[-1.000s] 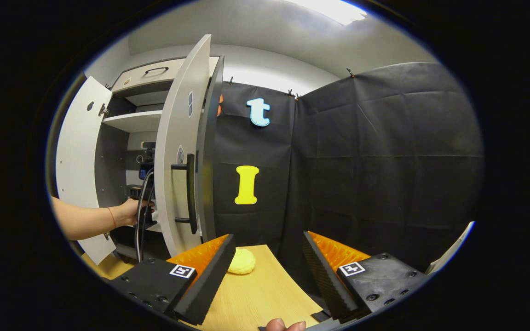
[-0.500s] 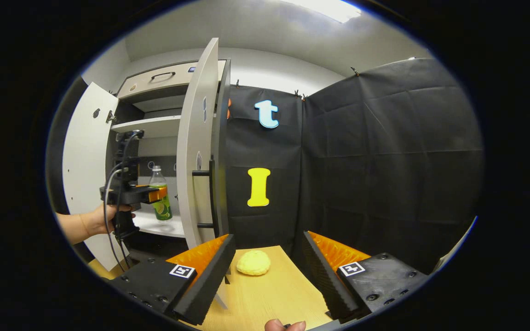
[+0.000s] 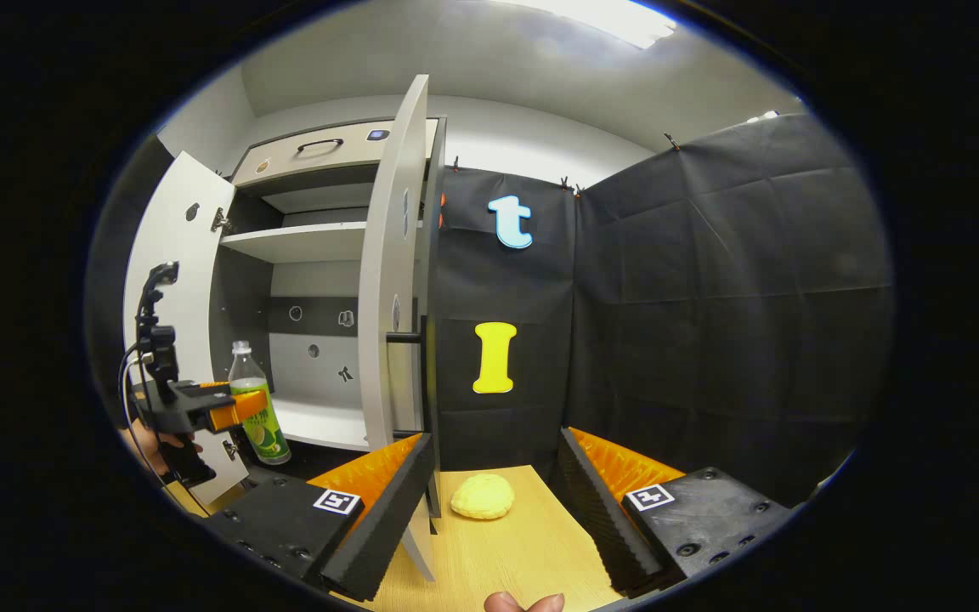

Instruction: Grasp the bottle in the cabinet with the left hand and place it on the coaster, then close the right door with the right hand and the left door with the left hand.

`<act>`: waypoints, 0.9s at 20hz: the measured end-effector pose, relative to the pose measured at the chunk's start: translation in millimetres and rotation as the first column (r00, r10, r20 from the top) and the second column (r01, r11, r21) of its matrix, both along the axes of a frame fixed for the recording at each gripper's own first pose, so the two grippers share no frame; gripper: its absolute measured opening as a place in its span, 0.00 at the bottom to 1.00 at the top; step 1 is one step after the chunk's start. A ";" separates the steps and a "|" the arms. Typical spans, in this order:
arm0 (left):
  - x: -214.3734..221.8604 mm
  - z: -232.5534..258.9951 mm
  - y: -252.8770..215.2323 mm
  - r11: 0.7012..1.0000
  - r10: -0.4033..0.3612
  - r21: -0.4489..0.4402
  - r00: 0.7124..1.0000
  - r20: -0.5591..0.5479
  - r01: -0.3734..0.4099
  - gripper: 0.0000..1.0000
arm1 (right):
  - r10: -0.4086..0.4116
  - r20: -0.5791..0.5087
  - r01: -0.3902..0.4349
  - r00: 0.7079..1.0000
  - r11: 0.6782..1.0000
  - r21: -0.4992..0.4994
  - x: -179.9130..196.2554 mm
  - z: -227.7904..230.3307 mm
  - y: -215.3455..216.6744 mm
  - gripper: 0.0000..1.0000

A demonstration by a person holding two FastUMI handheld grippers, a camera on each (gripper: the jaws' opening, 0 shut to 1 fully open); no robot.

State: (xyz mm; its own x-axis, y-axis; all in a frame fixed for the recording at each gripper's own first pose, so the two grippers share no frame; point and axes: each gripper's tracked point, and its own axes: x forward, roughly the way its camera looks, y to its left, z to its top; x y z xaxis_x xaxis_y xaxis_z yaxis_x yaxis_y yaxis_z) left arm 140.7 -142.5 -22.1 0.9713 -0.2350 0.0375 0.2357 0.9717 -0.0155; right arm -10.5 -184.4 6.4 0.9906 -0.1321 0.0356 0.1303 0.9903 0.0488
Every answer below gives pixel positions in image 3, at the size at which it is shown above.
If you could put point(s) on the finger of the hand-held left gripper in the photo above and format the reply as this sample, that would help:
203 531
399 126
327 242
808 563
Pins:
234 410
213 386

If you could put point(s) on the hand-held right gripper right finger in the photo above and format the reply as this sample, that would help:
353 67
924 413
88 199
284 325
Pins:
596 510

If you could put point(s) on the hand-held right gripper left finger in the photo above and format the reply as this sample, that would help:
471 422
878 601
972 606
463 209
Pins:
387 510

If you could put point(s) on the green label plastic bottle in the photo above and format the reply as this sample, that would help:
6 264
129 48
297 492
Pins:
264 438

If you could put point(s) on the white cabinet door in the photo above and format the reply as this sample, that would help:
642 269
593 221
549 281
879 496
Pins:
175 246
379 255

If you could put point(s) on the metal door hinge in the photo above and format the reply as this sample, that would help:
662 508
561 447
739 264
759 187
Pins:
220 221
231 449

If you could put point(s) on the white cabinet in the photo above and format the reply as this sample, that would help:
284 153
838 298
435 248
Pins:
294 378

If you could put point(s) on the white cabinet shelf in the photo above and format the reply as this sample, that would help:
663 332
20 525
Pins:
302 242

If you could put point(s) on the beige cabinet drawer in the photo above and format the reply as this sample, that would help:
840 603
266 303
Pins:
285 166

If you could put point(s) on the yellow lumpy toy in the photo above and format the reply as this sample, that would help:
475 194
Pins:
483 496

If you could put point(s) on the black backdrop cloth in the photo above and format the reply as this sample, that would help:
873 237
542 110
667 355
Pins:
710 297

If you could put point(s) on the small ceiling light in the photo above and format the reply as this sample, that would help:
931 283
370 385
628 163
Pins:
766 115

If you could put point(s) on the long ceiling light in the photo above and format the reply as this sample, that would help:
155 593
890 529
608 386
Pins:
600 19

